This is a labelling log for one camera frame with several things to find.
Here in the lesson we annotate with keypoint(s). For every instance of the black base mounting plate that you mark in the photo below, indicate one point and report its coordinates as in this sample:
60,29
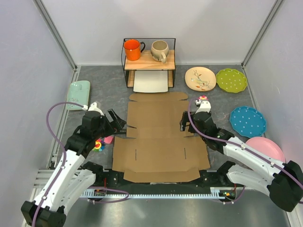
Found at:
193,175

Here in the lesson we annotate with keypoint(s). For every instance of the grey slotted cable duct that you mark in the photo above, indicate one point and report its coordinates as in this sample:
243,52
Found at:
213,194

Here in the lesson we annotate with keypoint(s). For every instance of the pink heart toy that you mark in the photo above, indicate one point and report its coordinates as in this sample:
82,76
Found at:
108,140

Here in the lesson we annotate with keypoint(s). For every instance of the pink plate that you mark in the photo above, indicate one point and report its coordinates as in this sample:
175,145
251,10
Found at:
267,147

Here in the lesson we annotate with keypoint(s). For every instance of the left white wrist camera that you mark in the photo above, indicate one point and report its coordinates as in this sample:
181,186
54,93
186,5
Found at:
95,106

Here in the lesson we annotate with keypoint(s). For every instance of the mint green divided tray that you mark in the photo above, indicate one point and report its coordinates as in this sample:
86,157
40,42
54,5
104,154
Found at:
79,92

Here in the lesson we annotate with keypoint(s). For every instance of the orange enamel mug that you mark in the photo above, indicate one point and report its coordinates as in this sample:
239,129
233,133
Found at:
133,49

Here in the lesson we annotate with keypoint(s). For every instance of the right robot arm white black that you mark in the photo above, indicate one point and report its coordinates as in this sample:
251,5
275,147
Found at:
281,182

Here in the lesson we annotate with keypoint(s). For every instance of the beige ceramic mug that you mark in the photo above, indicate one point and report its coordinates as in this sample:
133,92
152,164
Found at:
160,51

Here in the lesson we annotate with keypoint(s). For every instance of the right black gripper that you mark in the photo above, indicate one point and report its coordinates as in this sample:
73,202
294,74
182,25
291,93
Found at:
185,118

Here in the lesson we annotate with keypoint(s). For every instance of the blue dotted plate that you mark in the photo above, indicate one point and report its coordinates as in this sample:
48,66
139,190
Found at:
248,122

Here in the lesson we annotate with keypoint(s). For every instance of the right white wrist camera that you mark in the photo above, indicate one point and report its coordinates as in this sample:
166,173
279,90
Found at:
203,105

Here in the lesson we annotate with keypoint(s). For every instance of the white square plate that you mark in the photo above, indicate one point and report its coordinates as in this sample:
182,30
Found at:
154,81

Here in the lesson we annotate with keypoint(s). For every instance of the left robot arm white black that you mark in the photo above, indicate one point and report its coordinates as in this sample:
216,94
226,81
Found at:
51,206

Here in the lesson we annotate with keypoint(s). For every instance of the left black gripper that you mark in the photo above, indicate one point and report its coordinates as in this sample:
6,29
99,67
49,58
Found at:
114,126

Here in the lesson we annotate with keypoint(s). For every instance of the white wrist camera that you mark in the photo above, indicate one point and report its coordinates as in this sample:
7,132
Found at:
203,105
95,106

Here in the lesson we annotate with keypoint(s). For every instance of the beige floral plate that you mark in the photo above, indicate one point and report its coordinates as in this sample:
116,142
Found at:
200,79

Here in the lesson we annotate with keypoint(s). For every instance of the pink flower toy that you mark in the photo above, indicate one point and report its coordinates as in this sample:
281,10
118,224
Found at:
203,98

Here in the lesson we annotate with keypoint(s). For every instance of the black wire wooden shelf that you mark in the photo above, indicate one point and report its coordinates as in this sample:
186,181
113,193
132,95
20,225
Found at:
147,63

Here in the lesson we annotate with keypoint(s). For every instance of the brown cardboard box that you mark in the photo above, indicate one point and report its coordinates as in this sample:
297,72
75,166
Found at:
153,137

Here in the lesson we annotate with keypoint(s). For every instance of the green dotted plate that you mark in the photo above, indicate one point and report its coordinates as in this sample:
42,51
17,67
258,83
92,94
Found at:
231,80

